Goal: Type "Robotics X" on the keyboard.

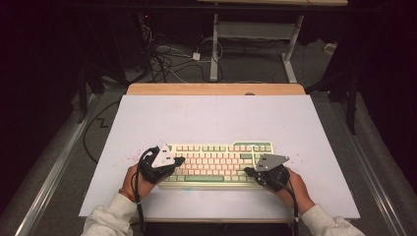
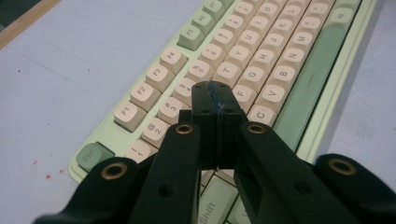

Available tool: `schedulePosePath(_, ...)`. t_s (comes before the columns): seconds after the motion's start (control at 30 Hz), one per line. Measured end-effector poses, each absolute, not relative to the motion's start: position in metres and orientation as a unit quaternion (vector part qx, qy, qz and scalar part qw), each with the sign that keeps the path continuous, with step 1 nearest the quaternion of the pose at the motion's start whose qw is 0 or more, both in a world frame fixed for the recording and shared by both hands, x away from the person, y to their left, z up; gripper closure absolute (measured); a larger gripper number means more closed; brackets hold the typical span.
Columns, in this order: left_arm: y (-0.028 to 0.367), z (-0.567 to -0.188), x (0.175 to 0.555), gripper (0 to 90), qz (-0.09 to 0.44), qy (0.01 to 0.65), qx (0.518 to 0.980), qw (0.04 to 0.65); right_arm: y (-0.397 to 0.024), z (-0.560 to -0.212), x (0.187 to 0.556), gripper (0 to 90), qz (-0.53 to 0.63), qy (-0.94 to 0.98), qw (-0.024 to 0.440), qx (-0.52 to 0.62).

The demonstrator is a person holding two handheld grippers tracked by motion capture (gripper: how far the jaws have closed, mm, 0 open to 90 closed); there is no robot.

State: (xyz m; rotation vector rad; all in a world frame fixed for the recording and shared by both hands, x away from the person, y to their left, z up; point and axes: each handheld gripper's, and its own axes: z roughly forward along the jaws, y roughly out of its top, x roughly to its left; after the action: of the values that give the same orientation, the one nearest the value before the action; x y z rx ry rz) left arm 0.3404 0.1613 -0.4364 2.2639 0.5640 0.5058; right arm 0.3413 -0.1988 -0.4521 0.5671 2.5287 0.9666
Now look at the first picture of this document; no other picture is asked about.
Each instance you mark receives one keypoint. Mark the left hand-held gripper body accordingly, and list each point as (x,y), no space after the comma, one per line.
(163,157)

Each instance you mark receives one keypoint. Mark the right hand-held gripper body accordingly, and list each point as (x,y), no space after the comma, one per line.
(270,162)

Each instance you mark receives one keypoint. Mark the cream pink green keyboard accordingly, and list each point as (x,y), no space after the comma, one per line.
(209,164)

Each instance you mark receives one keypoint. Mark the person's left hand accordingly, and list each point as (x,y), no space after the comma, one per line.
(136,185)

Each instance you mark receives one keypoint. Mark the person's right hand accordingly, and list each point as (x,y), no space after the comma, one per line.
(296,193)

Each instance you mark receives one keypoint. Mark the white board sheet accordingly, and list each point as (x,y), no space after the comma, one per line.
(213,121)

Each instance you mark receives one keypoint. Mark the orange wrist band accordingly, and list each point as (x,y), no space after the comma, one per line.
(127,195)

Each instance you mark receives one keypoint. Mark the wooden table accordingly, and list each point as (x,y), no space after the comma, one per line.
(213,89)

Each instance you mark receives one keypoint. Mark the black metal stand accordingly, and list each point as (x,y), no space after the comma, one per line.
(82,98)
(352,105)

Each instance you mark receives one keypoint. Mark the white power adapter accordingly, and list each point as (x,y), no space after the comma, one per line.
(196,56)

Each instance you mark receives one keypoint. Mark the white power strip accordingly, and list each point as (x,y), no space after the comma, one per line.
(330,48)

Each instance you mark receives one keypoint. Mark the aluminium floor rail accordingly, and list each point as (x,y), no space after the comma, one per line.
(377,190)
(49,190)

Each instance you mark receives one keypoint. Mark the white metal desk frame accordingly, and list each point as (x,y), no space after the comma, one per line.
(214,49)

